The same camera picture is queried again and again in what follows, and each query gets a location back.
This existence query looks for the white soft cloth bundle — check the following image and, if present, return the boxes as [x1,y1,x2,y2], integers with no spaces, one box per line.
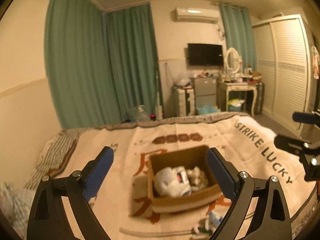
[187,166,209,192]

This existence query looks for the floral tissue pack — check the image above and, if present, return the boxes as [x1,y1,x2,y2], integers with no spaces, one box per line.
[154,166,192,198]

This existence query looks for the plaid cloth at left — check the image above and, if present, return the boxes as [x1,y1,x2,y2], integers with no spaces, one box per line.
[1,182,35,239]

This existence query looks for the hanging pink garment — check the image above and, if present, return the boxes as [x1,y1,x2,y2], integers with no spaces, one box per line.
[311,46,319,80]

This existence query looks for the white dressing table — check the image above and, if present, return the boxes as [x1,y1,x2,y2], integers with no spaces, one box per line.
[216,81,258,117]

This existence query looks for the checkered bed sheet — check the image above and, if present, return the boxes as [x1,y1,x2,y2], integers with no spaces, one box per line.
[24,128,89,190]

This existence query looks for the white louvered wardrobe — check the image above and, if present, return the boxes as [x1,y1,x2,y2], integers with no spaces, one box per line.
[253,14,311,135]

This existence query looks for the white oval vanity mirror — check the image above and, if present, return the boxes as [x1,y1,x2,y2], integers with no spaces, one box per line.
[224,47,240,74]

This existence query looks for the brown cardboard box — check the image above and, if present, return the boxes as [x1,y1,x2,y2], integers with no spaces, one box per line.
[148,145,221,213]

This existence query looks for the grey mini fridge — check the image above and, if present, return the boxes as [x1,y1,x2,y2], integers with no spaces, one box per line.
[192,77,217,108]

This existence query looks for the green curtain right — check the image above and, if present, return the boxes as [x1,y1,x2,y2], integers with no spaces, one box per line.
[219,3,257,71]

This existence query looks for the green curtain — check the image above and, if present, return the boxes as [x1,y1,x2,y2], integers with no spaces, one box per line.
[219,3,257,71]
[44,0,162,129]

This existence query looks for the white storage cabinet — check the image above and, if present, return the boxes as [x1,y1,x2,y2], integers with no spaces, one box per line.
[174,87,195,116]

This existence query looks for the clear plastic bag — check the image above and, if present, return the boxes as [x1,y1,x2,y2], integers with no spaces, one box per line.
[173,72,191,87]

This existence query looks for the clear water jug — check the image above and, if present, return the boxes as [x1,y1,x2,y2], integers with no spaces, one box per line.
[129,105,150,122]

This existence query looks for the white air conditioner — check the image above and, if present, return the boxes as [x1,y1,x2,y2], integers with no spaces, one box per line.
[174,7,220,23]

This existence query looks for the green curtain left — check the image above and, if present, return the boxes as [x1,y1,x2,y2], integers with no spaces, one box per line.
[44,0,162,129]

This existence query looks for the black wall television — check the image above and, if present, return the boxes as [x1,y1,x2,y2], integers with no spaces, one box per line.
[188,43,224,67]

